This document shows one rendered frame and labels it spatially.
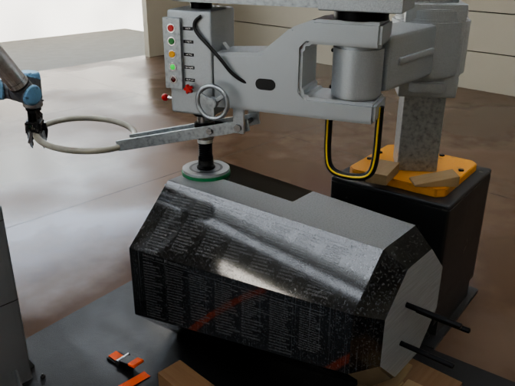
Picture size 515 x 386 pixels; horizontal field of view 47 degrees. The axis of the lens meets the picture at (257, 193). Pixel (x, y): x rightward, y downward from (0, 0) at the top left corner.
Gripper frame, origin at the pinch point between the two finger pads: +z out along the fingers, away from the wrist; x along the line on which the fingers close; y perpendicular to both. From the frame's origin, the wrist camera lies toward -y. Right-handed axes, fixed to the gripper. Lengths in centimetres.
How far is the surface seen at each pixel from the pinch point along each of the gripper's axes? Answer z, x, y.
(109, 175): 98, 13, -181
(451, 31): -68, 182, 35
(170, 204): 6, 63, 51
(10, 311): 46, -2, 70
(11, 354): 66, -3, 73
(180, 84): -43, 67, 40
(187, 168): -3, 71, 33
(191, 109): -33, 72, 41
